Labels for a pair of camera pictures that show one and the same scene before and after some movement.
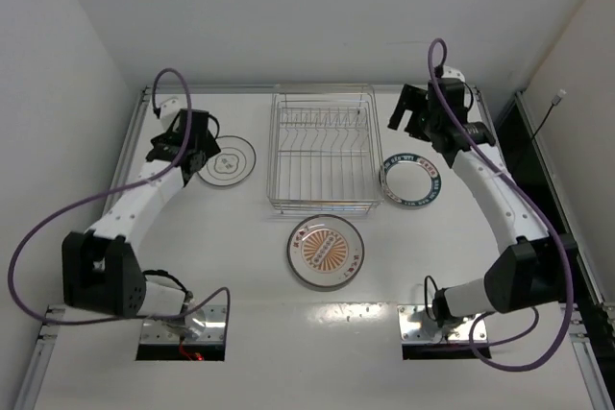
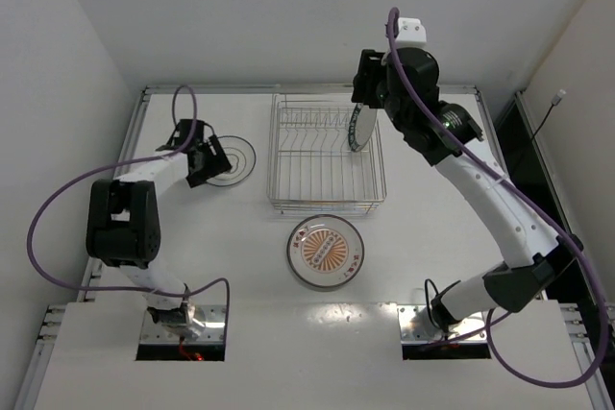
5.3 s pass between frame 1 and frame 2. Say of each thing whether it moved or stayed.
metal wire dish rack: stayed
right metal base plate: stayed
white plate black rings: stayed
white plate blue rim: moved
